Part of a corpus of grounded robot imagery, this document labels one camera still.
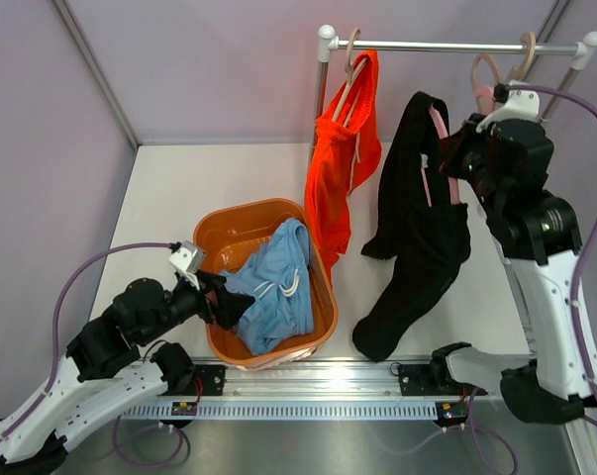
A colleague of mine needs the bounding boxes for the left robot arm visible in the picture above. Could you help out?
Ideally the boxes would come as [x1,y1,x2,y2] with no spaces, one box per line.
[0,272,254,474]

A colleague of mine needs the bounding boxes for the orange shorts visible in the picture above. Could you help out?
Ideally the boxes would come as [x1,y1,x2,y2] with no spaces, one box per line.
[304,50,382,276]

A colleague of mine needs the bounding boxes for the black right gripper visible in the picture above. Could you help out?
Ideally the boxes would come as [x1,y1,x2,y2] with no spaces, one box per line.
[440,113,506,215]

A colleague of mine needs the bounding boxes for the pink hanger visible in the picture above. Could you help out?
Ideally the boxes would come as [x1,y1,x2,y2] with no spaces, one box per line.
[428,85,496,205]

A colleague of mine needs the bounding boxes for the orange plastic basket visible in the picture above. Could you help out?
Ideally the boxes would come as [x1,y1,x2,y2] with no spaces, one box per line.
[194,198,338,371]

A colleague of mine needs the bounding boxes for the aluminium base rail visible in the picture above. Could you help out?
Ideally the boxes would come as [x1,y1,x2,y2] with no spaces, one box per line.
[124,355,537,402]

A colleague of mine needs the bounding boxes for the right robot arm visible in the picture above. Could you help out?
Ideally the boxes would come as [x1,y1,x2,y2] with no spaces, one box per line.
[429,113,597,426]

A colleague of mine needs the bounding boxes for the metal clothes rack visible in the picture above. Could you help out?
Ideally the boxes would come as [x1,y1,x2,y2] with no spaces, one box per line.
[310,24,597,268]

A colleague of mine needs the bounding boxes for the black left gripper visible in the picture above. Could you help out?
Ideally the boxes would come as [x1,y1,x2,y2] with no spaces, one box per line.
[139,269,254,345]

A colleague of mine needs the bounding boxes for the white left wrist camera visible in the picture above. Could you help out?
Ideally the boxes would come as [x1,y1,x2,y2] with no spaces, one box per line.
[168,240,206,291]

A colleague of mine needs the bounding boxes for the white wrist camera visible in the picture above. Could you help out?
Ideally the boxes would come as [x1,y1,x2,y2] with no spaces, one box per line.
[475,81,540,134]
[168,240,206,291]

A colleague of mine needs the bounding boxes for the beige wooden hanger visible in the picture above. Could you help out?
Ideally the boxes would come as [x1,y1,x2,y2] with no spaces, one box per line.
[333,28,365,121]

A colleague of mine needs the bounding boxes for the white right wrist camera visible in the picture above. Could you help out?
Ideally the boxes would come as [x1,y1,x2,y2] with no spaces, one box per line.
[475,81,540,134]

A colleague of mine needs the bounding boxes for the light blue shorts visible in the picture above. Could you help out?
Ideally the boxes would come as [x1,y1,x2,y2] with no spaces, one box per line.
[220,218,315,356]

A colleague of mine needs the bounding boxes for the white slotted cable duct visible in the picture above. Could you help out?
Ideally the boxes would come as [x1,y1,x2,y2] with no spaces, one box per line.
[123,400,438,421]

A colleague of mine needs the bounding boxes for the black shorts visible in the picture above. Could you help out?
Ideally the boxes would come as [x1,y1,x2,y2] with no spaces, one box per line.
[351,91,471,362]

